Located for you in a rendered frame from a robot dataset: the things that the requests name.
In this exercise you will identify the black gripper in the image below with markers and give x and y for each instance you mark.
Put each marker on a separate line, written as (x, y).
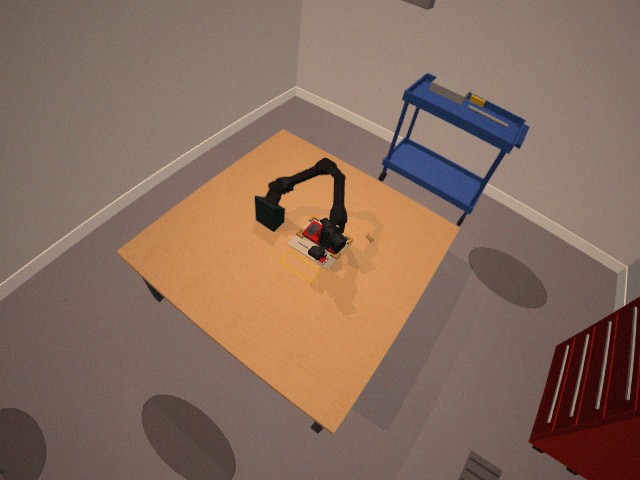
(317, 252)

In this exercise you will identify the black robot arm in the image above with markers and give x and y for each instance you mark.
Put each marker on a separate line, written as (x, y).
(338, 213)

